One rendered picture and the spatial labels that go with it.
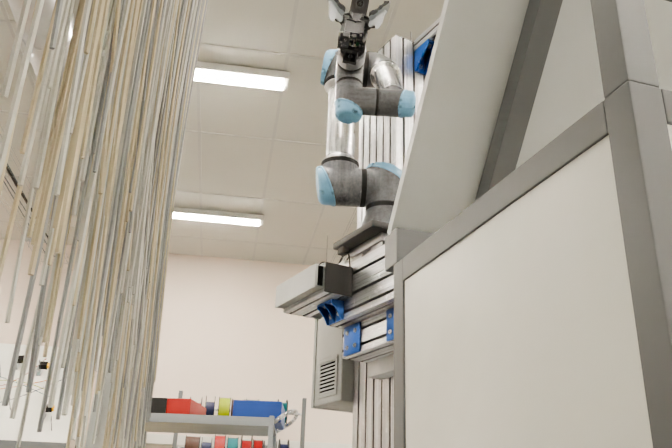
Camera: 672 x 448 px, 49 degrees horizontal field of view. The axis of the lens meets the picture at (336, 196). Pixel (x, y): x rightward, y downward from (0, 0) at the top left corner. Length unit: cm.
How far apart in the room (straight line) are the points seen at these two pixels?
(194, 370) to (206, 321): 56
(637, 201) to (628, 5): 22
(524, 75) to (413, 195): 27
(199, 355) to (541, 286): 772
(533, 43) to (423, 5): 335
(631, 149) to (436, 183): 59
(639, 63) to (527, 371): 35
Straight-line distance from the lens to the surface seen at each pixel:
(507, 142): 128
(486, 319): 95
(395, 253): 125
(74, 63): 39
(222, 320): 856
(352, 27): 190
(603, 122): 80
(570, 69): 136
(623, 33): 82
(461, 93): 127
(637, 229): 73
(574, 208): 82
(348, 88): 199
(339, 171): 214
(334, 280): 208
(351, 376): 241
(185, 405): 457
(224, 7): 470
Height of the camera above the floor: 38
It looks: 25 degrees up
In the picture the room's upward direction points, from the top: 2 degrees clockwise
